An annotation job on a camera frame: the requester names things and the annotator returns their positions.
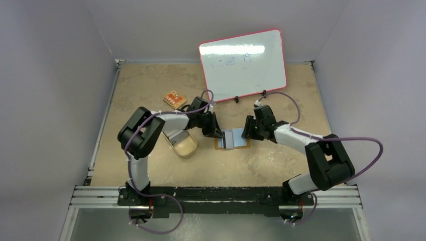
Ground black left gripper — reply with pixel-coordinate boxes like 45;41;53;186
196;112;224;139

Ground yellow leather card holder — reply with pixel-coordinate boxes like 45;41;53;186
215;128;250;150

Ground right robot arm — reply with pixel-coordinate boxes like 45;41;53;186
242;105;355;204

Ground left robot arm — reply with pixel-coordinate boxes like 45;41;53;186
118;96;224;205

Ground beige oval card tray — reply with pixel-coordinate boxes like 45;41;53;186
162;130;197;158

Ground pink framed whiteboard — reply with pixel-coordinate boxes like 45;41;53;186
198;29;287;102

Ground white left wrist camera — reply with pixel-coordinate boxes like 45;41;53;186
208;100;217;112

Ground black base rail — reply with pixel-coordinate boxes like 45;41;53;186
117;185;314;218

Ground aluminium frame rails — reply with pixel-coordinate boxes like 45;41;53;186
61;62;371;240

